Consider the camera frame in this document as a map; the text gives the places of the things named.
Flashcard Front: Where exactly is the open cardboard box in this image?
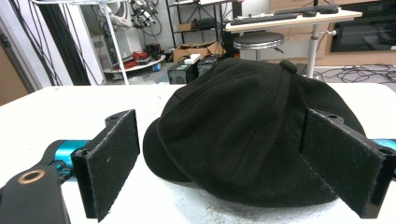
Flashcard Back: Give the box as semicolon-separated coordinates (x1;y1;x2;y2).
172;41;227;64

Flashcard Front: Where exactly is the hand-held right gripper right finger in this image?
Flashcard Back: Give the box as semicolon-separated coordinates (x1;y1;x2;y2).
299;107;396;219

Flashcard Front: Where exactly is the white metal stand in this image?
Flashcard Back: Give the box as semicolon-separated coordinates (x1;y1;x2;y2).
31;0;150;86

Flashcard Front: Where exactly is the black newsboy cap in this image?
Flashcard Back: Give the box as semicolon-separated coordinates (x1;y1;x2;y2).
142;57;366;209

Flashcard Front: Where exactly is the black equipment case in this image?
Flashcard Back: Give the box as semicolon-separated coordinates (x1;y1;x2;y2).
166;54;222;85

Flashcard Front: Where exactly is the round black stool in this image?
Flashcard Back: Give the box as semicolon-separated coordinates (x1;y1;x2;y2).
233;31;285;62

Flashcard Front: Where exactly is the round white platform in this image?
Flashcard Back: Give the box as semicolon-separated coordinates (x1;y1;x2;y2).
103;50;166;75

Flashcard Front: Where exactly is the tangle of black floor cables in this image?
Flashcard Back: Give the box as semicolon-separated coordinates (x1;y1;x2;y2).
314;63;396;84

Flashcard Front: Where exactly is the black metal shelf rack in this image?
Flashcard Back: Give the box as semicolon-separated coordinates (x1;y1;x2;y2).
164;0;244;49

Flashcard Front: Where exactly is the black oven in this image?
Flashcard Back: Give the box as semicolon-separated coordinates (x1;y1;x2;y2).
330;0;396;53

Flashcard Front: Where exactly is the black keyboard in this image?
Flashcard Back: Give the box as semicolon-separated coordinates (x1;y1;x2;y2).
229;12;298;26

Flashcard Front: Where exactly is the small cardboard box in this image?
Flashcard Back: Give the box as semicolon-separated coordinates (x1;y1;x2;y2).
177;21;197;33

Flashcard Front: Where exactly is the light wooden desk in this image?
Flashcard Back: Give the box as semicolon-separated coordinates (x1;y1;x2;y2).
224;8;363;79

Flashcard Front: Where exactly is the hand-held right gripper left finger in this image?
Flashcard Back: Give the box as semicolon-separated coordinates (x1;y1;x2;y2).
70;108;141;223

